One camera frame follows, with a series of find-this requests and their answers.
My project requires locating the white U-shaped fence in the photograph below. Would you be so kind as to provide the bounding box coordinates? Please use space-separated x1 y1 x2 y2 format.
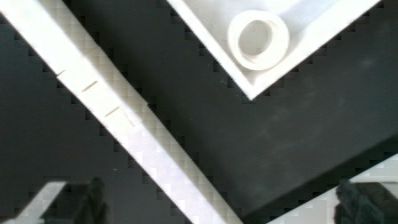
0 0 398 224

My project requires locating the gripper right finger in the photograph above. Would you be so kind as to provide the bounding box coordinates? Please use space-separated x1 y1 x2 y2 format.
334 181 398 224

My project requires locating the white square tabletop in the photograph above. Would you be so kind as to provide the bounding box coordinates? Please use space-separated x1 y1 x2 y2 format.
167 0 380 98

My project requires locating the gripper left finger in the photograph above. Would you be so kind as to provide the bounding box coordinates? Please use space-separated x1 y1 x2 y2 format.
0 178 110 224

